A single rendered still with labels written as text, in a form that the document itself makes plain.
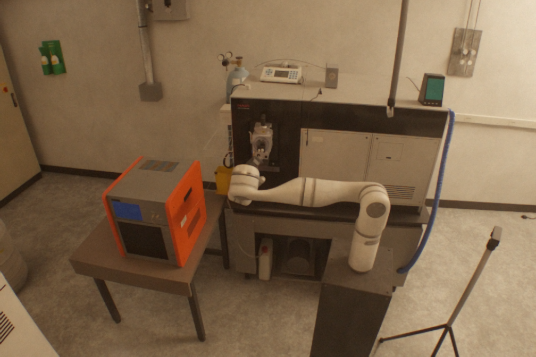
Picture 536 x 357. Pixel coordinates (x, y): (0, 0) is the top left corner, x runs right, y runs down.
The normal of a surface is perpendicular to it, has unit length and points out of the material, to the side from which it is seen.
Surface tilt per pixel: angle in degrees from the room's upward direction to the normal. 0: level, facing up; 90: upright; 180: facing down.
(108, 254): 0
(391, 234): 90
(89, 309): 0
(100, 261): 0
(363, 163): 90
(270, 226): 90
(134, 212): 90
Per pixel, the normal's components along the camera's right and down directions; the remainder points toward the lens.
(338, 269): 0.00, -0.88
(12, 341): 0.99, 0.07
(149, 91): -0.15, 0.47
